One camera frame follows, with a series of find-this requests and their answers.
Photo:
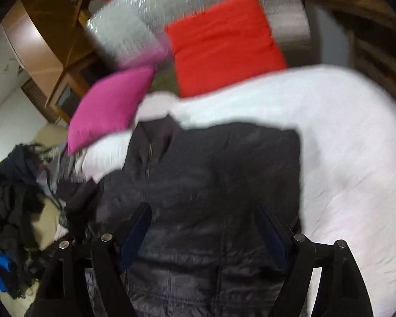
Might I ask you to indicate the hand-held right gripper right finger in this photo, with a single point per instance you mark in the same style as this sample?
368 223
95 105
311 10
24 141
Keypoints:
273 237

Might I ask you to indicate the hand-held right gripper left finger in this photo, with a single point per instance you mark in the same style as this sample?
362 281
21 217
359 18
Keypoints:
138 229

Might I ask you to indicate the black quilted jacket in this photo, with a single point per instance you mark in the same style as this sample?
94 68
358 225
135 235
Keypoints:
201 178

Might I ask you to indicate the pile of dark clothes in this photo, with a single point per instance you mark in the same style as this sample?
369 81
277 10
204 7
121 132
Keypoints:
13 185

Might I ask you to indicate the grey garment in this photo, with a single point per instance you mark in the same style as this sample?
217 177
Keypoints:
57 168

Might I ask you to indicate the white embossed bedspread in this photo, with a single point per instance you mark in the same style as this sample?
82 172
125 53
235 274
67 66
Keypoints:
336 138

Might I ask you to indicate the magenta pillow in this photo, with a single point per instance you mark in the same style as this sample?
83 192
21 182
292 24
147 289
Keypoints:
112 109

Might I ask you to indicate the cream armchair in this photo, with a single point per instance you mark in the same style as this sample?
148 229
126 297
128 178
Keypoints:
49 135

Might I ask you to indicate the silver quilted cushion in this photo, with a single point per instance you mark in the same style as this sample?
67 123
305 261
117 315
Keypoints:
125 33

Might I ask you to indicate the large red pillow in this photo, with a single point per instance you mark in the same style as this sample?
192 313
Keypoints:
221 46

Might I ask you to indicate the wooden cabinet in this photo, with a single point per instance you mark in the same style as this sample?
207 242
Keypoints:
46 39

